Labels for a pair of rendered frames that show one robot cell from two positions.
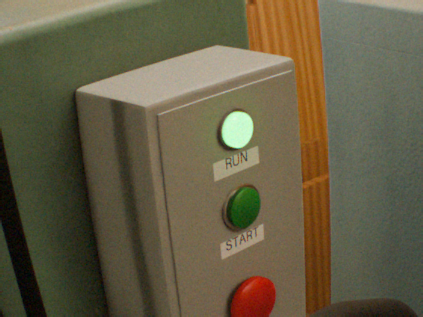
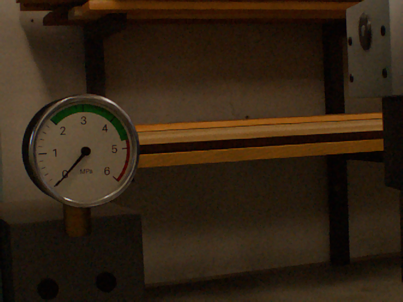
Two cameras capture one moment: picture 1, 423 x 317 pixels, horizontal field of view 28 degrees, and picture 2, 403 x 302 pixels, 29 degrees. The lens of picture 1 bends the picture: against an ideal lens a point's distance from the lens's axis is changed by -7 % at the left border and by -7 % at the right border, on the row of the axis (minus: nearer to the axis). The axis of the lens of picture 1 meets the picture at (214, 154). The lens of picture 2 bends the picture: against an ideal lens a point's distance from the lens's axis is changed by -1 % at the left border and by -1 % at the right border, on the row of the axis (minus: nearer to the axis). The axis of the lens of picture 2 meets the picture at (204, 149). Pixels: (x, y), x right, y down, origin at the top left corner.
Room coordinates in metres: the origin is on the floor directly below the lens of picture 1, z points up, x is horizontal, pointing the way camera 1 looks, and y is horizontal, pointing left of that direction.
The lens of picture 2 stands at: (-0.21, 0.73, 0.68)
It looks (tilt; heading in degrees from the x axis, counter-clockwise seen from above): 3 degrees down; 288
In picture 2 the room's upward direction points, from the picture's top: 3 degrees counter-clockwise
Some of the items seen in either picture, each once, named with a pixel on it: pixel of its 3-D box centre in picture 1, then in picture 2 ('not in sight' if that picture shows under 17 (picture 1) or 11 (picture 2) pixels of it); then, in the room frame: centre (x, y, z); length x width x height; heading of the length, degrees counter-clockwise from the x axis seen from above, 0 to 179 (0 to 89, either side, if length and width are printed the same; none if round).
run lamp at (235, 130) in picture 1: (238, 130); not in sight; (0.41, -0.01, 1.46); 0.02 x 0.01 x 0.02; 131
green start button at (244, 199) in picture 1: (244, 207); not in sight; (0.41, -0.01, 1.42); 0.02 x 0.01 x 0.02; 131
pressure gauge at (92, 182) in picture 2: not in sight; (78, 166); (0.00, 0.33, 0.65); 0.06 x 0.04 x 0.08; 41
